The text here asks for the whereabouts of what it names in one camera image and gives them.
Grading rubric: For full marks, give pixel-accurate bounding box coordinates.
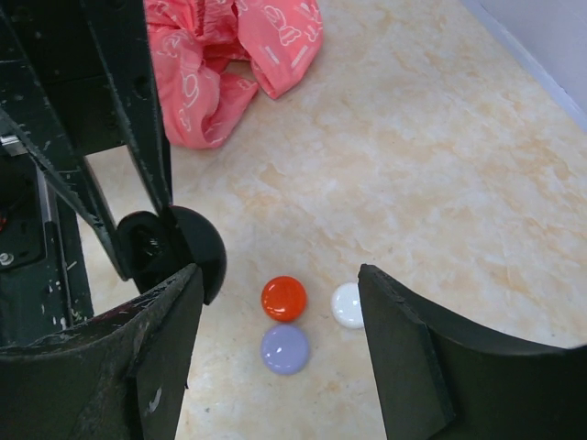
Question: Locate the black charging case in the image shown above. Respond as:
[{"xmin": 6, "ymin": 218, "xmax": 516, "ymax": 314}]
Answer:
[{"xmin": 116, "ymin": 205, "xmax": 227, "ymax": 305}]

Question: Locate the purple charging case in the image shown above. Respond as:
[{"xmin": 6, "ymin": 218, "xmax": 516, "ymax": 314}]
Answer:
[{"xmin": 260, "ymin": 324, "xmax": 310, "ymax": 375}]

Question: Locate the white charging case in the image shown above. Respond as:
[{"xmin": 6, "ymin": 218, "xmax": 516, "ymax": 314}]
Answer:
[{"xmin": 330, "ymin": 282, "xmax": 364, "ymax": 329}]

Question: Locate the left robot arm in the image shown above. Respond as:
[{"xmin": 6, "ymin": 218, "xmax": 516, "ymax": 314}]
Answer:
[{"xmin": 1, "ymin": 1, "xmax": 172, "ymax": 346}]

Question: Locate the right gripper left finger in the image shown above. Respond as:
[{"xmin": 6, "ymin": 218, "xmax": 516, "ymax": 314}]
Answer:
[{"xmin": 1, "ymin": 264, "xmax": 204, "ymax": 439}]

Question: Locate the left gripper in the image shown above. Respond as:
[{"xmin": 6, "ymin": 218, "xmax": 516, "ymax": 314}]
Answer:
[{"xmin": 1, "ymin": 1, "xmax": 173, "ymax": 281}]

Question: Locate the pink plastic bag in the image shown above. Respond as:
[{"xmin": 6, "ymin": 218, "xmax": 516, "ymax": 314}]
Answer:
[{"xmin": 143, "ymin": 0, "xmax": 324, "ymax": 149}]

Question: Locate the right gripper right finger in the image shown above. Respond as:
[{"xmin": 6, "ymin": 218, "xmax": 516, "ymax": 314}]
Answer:
[{"xmin": 359, "ymin": 264, "xmax": 586, "ymax": 439}]

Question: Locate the orange charging case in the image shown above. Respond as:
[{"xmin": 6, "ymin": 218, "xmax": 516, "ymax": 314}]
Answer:
[{"xmin": 260, "ymin": 276, "xmax": 307, "ymax": 323}]

